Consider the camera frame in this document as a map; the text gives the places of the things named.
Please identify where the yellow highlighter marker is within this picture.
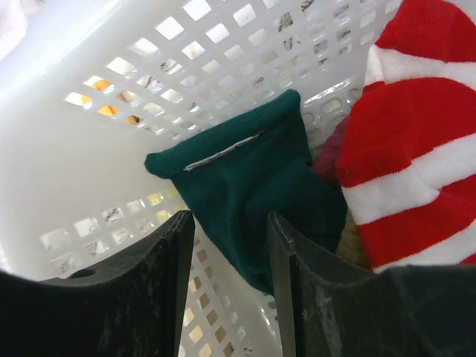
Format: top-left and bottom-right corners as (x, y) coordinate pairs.
(80, 78), (142, 126)

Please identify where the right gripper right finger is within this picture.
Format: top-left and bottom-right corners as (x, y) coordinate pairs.
(267, 212), (475, 356)

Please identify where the red white striped sock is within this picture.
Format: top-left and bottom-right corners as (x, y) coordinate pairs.
(337, 1), (475, 273)

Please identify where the plain tan sock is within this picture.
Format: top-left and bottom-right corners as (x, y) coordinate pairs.
(335, 211), (371, 271)

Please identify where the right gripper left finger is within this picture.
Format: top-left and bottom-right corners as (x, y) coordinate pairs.
(1, 210), (195, 356)

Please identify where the white plastic basket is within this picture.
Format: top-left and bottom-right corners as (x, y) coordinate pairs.
(1, 1), (400, 356)

